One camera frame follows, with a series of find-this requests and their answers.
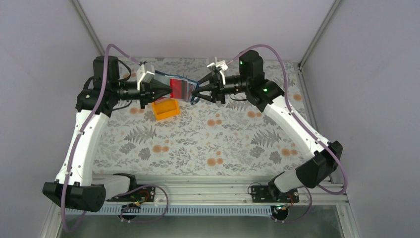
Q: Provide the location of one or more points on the floral patterned table mat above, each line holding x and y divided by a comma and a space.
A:
205, 139

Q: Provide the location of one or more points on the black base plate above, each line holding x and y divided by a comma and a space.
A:
261, 194
146, 194

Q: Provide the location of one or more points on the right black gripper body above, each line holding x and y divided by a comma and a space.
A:
219, 90

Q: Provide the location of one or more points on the red credit card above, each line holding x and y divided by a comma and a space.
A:
181, 89

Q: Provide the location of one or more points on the grey slotted cable duct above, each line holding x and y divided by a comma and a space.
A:
201, 210

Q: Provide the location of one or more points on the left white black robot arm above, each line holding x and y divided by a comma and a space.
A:
95, 103

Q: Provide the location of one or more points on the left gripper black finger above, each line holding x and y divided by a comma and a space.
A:
161, 97
159, 89

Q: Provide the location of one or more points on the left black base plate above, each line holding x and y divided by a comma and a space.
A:
146, 194

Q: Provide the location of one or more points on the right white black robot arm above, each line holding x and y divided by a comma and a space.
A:
320, 155

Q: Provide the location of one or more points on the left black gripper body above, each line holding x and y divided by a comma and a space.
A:
144, 93

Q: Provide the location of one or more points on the aluminium mounting rail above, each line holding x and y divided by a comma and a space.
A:
176, 190

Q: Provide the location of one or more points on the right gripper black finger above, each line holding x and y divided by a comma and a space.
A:
206, 83
198, 95

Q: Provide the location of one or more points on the orange plastic bin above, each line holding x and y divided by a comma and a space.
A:
165, 108

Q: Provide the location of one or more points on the blue card holder wallet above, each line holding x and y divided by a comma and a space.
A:
165, 79

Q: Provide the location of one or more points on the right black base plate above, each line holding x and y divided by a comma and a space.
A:
261, 194

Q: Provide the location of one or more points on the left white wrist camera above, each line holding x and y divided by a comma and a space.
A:
145, 74

